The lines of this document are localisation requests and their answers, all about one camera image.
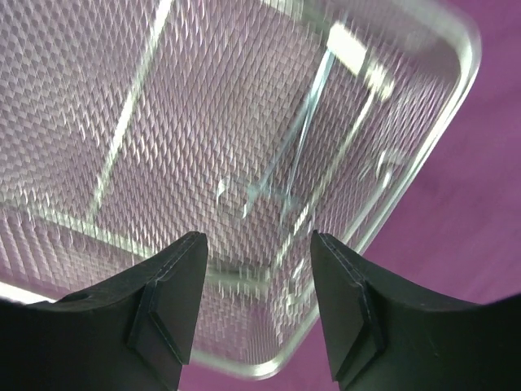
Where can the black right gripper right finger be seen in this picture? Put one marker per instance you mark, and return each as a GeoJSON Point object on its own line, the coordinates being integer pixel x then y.
{"type": "Point", "coordinates": [384, 332]}

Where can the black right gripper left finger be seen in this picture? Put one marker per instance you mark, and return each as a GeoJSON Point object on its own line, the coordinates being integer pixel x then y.
{"type": "Point", "coordinates": [133, 331]}

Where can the purple surgical drape cloth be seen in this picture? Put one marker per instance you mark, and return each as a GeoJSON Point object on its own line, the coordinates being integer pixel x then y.
{"type": "Point", "coordinates": [456, 229]}

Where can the wire mesh instrument tray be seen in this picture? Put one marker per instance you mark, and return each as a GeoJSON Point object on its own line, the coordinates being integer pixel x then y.
{"type": "Point", "coordinates": [120, 118]}

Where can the steel surgical forceps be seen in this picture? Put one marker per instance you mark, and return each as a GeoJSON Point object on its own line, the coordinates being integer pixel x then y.
{"type": "Point", "coordinates": [358, 62]}

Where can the steel surgical scissors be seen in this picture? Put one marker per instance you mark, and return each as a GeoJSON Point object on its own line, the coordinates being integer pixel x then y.
{"type": "Point", "coordinates": [237, 196]}

